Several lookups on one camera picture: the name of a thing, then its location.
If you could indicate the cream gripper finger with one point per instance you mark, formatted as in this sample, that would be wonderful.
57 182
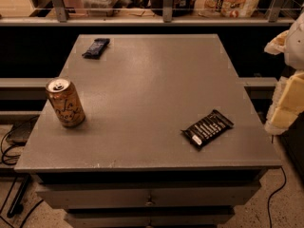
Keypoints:
277 45
287 104

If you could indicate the black power adapter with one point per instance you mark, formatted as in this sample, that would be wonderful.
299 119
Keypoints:
19 133

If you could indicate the grey drawer cabinet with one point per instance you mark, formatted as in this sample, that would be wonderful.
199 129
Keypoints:
128 165

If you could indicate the metal shelf rail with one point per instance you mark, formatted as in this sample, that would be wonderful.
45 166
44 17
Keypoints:
71 13

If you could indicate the printed snack bag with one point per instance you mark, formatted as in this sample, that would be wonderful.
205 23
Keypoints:
228 8

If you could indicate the dark blue rxbar blueberry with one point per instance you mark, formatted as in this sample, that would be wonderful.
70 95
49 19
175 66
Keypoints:
96 49

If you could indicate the gold LaCroix soda can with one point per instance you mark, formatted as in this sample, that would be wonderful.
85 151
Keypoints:
64 99

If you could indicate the black rxbar chocolate bar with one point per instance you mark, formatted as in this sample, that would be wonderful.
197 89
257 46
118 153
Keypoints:
207 129

